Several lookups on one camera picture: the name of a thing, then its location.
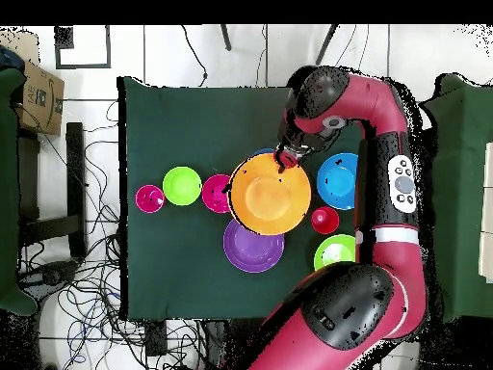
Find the grey stand base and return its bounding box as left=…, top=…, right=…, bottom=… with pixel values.
left=18, top=260, right=80, bottom=296

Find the small green bowl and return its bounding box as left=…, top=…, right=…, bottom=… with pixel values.
left=162, top=166, right=203, bottom=207

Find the small pink bowl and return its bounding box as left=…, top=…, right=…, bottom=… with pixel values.
left=200, top=173, right=233, bottom=214

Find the large blue bowl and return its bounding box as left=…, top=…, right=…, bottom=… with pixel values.
left=316, top=152, right=360, bottom=211

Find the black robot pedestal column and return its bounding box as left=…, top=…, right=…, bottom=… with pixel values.
left=201, top=318, right=255, bottom=370

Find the cardboard box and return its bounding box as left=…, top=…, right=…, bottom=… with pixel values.
left=14, top=59, right=65, bottom=137

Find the large green bowl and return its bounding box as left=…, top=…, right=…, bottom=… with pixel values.
left=313, top=233, right=356, bottom=271

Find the dark green tablecloth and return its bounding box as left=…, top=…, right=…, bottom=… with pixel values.
left=117, top=75, right=396, bottom=322

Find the purple bowl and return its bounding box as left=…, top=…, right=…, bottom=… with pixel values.
left=222, top=218, right=286, bottom=274

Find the black bench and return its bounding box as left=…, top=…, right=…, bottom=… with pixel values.
left=16, top=121, right=89, bottom=259

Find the black floor cable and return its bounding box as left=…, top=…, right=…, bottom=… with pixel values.
left=180, top=24, right=210, bottom=88

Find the black square floor frame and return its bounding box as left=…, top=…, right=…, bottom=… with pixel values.
left=53, top=24, right=113, bottom=71

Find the green cloth covered table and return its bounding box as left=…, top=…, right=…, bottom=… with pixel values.
left=0, top=66, right=39, bottom=317
left=419, top=72, right=493, bottom=323

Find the large yellow bowl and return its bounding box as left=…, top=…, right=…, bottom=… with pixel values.
left=226, top=152, right=313, bottom=237

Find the red cup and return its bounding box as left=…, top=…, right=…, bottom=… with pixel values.
left=310, top=205, right=341, bottom=235
left=134, top=184, right=166, bottom=214

